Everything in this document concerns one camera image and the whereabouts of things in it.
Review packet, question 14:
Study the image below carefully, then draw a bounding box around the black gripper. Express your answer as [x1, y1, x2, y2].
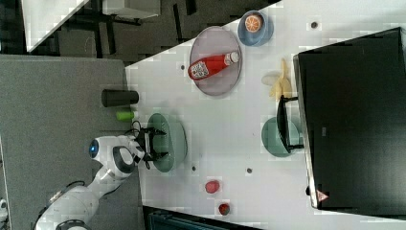
[136, 127, 168, 161]

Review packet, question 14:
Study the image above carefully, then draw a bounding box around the green plastic strainer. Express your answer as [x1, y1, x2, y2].
[147, 113, 188, 173]

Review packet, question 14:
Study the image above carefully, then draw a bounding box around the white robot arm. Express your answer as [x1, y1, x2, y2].
[33, 127, 167, 230]

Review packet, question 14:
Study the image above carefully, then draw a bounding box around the green lime toy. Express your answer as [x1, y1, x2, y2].
[116, 111, 135, 122]

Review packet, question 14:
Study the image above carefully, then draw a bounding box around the black cup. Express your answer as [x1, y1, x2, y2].
[101, 89, 139, 107]

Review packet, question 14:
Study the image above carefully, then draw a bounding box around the red strawberry toy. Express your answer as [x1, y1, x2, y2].
[205, 180, 220, 194]

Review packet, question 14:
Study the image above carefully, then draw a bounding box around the red ketchup bottle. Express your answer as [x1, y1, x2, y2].
[188, 52, 239, 81]

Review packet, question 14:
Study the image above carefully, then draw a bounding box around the small red fruit toy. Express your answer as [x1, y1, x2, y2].
[218, 203, 230, 216]

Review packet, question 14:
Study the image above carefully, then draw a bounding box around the green round plate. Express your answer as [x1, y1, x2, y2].
[261, 117, 301, 157]

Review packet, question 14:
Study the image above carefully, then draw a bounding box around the grey round plate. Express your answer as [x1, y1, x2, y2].
[190, 26, 242, 97]

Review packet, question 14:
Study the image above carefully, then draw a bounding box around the peeled banana toy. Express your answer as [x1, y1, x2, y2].
[261, 58, 293, 101]

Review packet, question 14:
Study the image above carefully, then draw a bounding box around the blue bowl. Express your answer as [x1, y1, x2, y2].
[237, 11, 274, 47]

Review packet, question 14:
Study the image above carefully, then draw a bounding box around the orange slice toy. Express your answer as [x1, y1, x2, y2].
[244, 13, 262, 33]

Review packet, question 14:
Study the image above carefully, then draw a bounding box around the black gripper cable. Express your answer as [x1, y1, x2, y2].
[124, 120, 151, 171]

